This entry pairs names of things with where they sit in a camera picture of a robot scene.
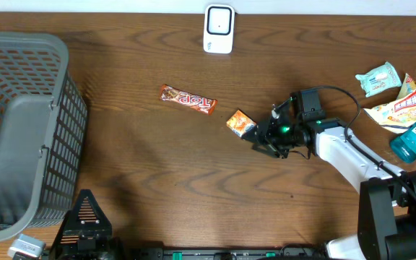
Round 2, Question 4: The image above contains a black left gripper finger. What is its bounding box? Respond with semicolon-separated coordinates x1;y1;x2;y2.
49;210;72;253
63;189;113;235

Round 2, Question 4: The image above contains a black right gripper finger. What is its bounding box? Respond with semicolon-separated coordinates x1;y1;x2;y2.
251;143;280;158
241;128;258;143

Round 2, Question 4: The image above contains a small orange snack packet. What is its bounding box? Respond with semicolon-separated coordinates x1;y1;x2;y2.
226;110;256;137

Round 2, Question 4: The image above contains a red Top chocolate bar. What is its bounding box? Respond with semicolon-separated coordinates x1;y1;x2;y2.
160;84;217;115

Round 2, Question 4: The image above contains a light teal snack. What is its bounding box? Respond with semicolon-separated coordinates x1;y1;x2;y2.
355;61;402;98

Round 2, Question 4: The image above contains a teal mouthwash bottle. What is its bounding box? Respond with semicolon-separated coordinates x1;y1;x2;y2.
390;123;416;163

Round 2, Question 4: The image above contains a cream snack bag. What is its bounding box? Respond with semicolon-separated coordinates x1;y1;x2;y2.
363;74;416;134

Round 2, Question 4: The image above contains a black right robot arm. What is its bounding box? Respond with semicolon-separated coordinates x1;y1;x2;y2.
240;87;416;260

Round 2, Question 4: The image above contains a white barcode scanner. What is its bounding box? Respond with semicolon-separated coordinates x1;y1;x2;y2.
203;4;235;54

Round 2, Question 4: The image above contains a grey plastic mesh basket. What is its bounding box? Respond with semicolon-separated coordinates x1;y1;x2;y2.
0;32;88;241

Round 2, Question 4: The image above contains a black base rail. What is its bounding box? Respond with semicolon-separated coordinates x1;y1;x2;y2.
130;245;329;260

